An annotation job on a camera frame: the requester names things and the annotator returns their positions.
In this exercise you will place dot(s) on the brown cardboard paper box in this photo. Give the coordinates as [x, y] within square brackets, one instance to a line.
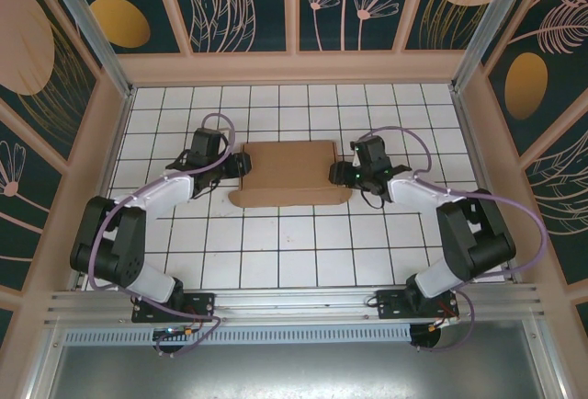
[289, 178]

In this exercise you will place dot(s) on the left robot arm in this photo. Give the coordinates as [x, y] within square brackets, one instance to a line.
[110, 247]

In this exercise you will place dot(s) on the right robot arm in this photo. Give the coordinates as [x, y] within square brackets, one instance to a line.
[482, 238]

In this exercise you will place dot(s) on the yellow power connector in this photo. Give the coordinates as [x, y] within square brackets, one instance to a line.
[443, 323]

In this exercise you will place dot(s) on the small green circuit board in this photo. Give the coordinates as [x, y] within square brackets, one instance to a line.
[172, 333]

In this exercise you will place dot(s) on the grey metal sheet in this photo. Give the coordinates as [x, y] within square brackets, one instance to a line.
[294, 371]

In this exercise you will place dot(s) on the aluminium table edge rail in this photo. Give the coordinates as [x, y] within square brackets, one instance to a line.
[472, 141]
[105, 187]

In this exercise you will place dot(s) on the aluminium mounting rail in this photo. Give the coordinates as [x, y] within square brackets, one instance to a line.
[294, 300]

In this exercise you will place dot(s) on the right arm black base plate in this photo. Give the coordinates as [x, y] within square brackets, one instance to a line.
[390, 304]

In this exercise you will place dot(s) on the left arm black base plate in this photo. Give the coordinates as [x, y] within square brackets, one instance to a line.
[200, 304]

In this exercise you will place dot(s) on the aluminium frame post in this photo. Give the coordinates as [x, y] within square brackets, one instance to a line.
[488, 26]
[94, 36]

